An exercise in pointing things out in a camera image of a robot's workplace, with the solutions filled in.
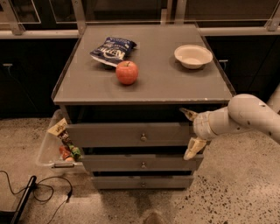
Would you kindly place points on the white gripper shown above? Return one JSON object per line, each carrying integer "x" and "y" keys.
{"x": 201, "y": 126}

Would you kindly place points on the grey top drawer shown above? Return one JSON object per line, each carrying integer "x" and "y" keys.
{"x": 139, "y": 134}

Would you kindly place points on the grey drawer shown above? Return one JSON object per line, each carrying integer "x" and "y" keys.
{"x": 139, "y": 134}
{"x": 143, "y": 182}
{"x": 140, "y": 162}

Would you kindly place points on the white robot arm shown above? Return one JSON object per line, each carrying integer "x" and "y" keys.
{"x": 243, "y": 112}

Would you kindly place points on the grey middle drawer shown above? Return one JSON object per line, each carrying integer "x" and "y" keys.
{"x": 140, "y": 162}

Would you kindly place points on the grey bottom drawer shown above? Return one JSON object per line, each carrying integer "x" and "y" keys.
{"x": 143, "y": 182}

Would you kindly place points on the grey drawer cabinet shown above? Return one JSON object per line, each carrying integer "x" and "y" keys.
{"x": 88, "y": 93}

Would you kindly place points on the white paper bowl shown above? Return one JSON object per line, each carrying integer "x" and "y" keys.
{"x": 193, "y": 56}

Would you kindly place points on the red apple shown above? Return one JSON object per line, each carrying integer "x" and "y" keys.
{"x": 127, "y": 72}

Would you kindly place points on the blue chip bag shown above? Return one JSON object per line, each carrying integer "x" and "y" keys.
{"x": 113, "y": 51}

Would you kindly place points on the green and orange snack packets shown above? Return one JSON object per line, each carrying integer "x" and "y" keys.
{"x": 67, "y": 142}

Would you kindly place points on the tan snack packet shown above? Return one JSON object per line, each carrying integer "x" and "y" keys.
{"x": 58, "y": 128}

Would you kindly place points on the clear plastic snack bin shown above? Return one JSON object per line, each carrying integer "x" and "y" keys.
{"x": 54, "y": 156}

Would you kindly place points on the black bar on floor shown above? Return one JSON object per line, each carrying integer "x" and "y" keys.
{"x": 12, "y": 217}

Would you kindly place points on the metal railing frame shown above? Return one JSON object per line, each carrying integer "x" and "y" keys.
{"x": 70, "y": 19}

